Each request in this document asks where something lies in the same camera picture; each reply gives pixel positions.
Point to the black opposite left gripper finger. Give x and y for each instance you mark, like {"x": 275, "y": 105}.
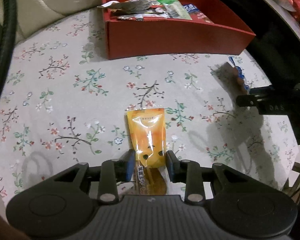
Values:
{"x": 272, "y": 100}

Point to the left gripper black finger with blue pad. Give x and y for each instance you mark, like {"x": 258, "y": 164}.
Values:
{"x": 189, "y": 173}
{"x": 112, "y": 172}

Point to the orange snack pouch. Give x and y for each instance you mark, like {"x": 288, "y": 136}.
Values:
{"x": 148, "y": 137}

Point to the floral tablecloth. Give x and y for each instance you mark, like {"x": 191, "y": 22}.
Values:
{"x": 65, "y": 103}

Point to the red blue snack packet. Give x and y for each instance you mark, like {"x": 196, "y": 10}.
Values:
{"x": 196, "y": 14}

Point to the green snack packet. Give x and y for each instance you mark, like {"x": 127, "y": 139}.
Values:
{"x": 175, "y": 9}

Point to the red cardboard box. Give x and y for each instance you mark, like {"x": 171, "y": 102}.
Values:
{"x": 226, "y": 34}

